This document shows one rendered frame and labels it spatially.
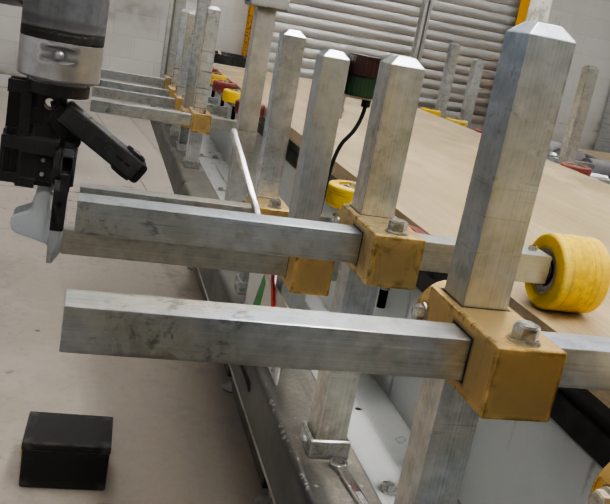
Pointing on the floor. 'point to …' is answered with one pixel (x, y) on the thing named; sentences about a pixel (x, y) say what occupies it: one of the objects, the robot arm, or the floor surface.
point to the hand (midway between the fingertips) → (56, 252)
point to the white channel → (539, 10)
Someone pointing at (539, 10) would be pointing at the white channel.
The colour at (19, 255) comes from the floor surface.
